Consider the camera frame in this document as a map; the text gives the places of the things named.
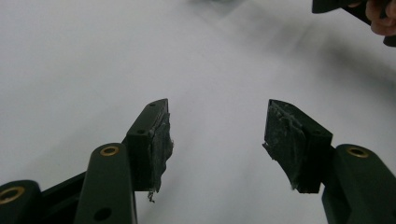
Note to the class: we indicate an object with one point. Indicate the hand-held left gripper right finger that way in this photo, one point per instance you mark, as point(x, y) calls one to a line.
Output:
point(295, 146)

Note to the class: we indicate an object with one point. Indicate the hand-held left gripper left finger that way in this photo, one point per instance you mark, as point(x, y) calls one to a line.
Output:
point(146, 149)

